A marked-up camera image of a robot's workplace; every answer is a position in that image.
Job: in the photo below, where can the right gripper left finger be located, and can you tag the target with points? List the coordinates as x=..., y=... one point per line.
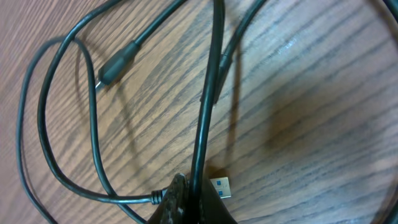
x=173, y=205

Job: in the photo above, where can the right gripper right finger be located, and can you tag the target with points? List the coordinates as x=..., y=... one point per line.
x=212, y=209

